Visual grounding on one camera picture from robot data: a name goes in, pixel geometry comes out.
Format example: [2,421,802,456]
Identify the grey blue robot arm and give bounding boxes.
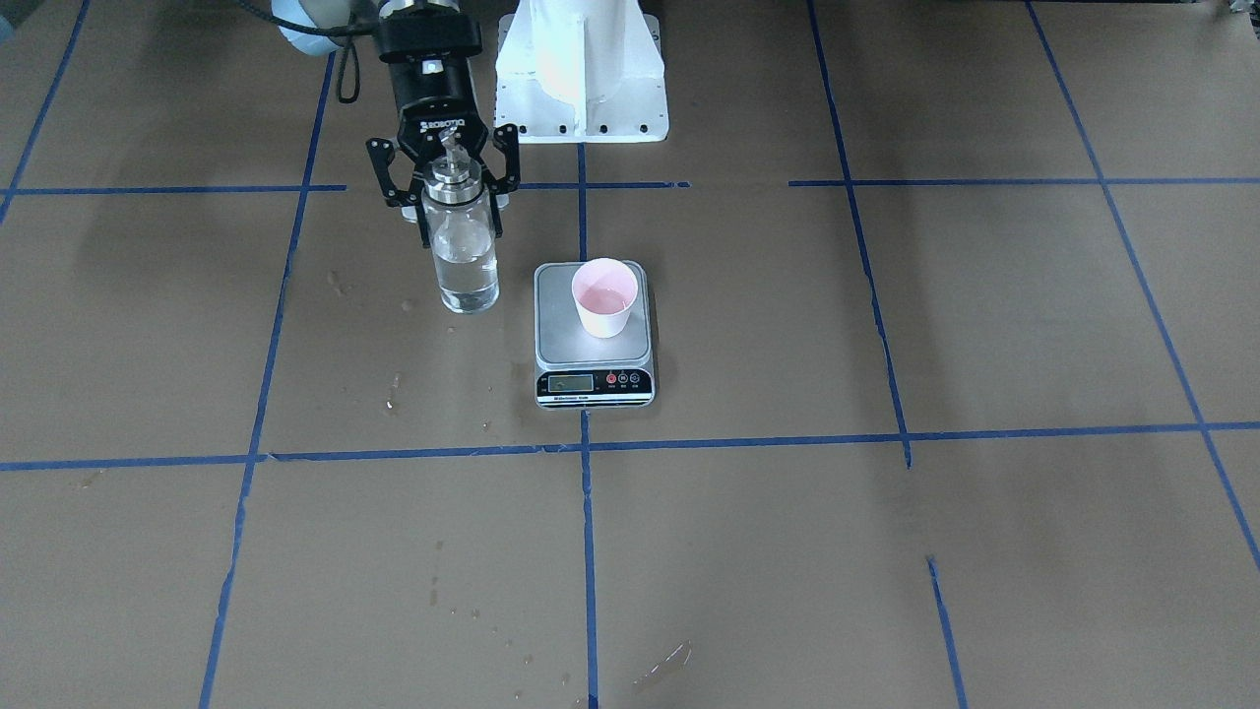
[238,1,520,235]

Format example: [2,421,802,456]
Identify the glass sauce bottle metal spout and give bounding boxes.
[422,126,499,314]

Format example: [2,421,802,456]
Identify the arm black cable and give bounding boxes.
[236,0,394,105]

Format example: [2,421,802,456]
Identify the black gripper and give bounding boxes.
[365,1,520,237]

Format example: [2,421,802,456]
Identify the silver digital kitchen scale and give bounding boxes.
[533,259,656,411]

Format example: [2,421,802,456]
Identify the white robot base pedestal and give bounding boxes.
[491,1,670,144]

